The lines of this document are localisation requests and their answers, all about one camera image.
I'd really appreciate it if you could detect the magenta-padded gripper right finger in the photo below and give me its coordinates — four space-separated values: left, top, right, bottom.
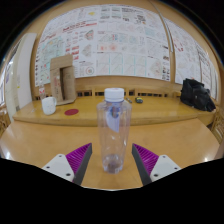
131 143 183 187

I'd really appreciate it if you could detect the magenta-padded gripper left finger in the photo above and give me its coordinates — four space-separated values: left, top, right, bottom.
41 142 93 186

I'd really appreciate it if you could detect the clear white-capped plastic bottle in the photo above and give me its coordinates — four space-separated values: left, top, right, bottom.
96 87 133 175

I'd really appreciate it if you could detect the flat round red coaster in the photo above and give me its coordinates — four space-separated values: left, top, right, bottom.
64 108 80 117

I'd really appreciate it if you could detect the white ceramic mug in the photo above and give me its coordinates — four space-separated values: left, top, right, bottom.
41 96 58 116

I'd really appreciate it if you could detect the row of wooden chairs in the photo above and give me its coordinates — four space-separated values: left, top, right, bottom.
33 87 183 100

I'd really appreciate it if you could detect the wooden chair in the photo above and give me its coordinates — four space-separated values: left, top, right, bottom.
210 106 224 144
0 103 12 138

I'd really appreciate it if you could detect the brown cardboard box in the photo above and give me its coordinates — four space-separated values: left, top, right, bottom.
49 54 78 106

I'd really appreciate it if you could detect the black bag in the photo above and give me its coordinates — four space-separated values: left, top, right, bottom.
179 78 217 113

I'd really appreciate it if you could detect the white standing air conditioner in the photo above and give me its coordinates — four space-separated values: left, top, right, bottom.
14 32 38 109

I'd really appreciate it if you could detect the large printed wall poster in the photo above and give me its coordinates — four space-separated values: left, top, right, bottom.
164 18 219 101
34 3 172 88

